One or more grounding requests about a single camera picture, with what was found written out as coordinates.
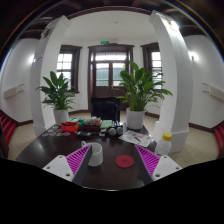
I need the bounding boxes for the green box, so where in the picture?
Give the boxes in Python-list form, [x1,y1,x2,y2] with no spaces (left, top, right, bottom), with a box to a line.
[100,120,112,129]

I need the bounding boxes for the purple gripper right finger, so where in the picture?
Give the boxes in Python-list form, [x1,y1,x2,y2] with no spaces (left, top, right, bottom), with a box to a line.
[135,145,181,185]

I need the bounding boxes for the dark framed window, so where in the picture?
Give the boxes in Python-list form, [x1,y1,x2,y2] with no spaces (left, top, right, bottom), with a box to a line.
[57,45,81,93]
[141,42,162,83]

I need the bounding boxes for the right white pillar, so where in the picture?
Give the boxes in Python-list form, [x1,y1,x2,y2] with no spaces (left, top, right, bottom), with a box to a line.
[150,11,193,153]

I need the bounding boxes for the white ceramic mug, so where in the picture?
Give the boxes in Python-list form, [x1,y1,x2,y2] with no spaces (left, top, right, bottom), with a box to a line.
[81,141,103,167]

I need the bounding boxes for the left potted green plant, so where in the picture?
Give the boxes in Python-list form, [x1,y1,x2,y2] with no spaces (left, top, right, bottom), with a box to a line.
[37,71,75,126]

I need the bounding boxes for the red round coaster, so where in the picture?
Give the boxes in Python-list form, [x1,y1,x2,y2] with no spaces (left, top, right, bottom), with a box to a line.
[115,155,134,168]

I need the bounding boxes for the left white pillar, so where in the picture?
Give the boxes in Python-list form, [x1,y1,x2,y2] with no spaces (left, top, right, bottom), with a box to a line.
[30,16,70,136]

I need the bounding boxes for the dark wooden door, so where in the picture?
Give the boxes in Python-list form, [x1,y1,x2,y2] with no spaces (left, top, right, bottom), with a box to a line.
[88,44,133,106]

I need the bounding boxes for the right potted green plant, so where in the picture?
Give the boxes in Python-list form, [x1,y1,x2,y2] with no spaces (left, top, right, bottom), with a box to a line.
[118,61,172,130]

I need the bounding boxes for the right dark framed window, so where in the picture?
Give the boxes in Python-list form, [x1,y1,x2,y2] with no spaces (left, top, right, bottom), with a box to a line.
[141,42,162,83]

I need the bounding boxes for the white pillar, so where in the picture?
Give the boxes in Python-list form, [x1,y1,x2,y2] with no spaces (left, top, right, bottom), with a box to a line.
[30,16,70,136]
[150,11,193,153]

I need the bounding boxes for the colourful stickers on table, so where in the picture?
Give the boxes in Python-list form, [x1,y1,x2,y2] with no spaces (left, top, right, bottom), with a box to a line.
[41,125,70,137]

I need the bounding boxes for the brown box of items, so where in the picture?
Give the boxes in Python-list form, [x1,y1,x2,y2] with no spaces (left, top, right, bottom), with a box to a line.
[83,117,101,131]

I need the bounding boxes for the black office chair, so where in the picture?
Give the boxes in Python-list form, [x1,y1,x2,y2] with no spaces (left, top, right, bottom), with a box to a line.
[91,97,120,121]

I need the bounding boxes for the printed paper sheet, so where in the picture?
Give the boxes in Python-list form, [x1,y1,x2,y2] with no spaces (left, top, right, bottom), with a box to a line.
[120,130,152,147]

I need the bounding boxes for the potted green plant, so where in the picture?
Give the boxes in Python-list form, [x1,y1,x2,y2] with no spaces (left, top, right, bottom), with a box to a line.
[37,71,75,126]
[118,61,172,130]

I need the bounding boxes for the left dark framed window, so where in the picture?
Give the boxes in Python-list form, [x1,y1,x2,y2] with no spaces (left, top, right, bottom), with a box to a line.
[57,45,81,93]

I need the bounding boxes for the red plastic box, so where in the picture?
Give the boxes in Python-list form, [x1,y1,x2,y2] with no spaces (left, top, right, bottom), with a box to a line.
[61,122,79,132]

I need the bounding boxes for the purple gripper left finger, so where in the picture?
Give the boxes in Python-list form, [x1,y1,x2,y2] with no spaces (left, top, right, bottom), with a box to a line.
[43,145,92,185]

